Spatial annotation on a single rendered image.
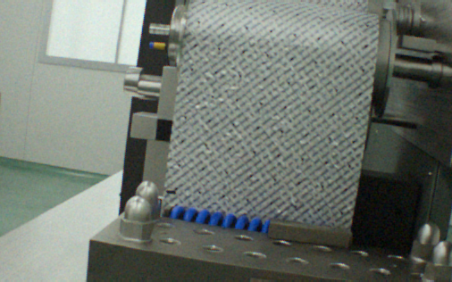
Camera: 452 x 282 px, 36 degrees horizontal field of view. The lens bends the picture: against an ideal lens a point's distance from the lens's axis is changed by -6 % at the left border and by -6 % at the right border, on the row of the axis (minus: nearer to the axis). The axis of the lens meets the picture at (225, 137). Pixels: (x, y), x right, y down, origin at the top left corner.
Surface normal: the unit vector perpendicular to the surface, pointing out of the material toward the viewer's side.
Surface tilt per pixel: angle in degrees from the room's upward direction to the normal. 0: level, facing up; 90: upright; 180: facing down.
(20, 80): 90
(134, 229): 90
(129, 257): 90
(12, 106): 90
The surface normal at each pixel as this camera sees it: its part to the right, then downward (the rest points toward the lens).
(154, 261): -0.11, 0.09
